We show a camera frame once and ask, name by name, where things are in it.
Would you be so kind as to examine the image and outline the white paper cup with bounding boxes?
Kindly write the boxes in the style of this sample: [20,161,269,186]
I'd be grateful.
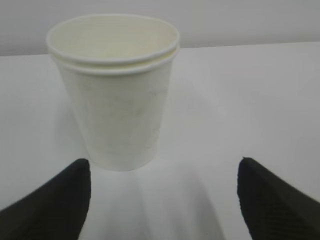
[46,14,180,171]

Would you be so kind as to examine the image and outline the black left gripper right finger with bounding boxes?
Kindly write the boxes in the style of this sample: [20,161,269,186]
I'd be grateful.
[237,157,320,240]

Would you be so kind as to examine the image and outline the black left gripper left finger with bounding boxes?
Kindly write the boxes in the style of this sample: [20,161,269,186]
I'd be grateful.
[0,158,91,240]

